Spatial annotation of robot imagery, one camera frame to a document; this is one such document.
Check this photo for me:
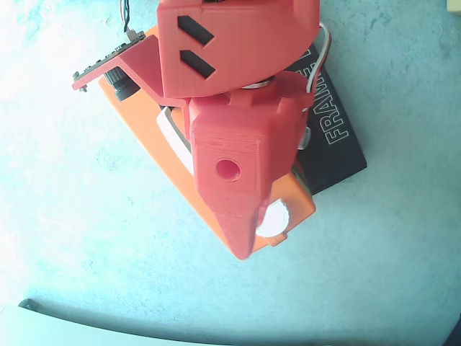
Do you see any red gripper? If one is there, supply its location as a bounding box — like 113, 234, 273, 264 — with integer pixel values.
184, 70, 314, 261

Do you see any black box with white lettering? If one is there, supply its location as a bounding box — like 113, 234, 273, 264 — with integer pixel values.
284, 42, 369, 198

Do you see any orange box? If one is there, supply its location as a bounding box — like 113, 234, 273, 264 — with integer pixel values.
97, 25, 317, 259

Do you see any white round knob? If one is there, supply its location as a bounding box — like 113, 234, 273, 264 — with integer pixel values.
254, 200, 293, 239

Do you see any wrist camera board with lens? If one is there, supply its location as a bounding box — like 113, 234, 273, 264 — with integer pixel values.
71, 30, 147, 102

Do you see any red camera mount bracket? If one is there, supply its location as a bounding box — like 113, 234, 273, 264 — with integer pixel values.
71, 34, 189, 109

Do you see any white servo cable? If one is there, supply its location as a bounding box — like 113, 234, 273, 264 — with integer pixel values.
297, 22, 333, 151

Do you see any black camera cable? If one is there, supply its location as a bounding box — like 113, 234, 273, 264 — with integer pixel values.
120, 0, 137, 40

